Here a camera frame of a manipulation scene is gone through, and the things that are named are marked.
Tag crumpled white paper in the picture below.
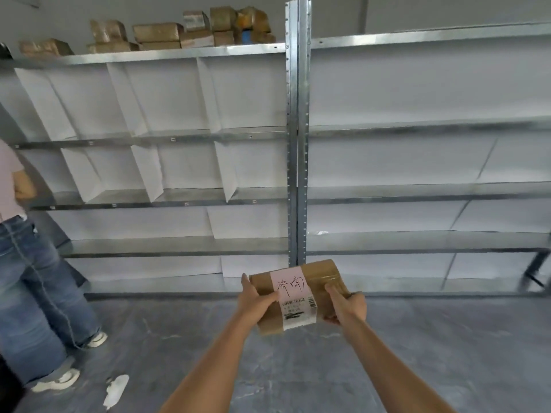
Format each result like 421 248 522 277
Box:
102 373 131 411

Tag cardboard parcel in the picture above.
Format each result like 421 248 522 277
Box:
249 258 352 337

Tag metal shelving rack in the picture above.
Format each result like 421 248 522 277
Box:
0 0 551 297

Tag white paper divider sheets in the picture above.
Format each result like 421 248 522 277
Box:
13 53 551 280

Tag person's right hand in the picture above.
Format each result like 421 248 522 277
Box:
323 282 367 328

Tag person's left forearm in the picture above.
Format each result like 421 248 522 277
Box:
158 315 259 413

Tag pile of brown parcels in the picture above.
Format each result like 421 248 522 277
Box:
18 6 277 56

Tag person's left hand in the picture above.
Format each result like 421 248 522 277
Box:
235 272 281 328

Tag person's right forearm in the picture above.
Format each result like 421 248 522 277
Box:
340 315 457 413

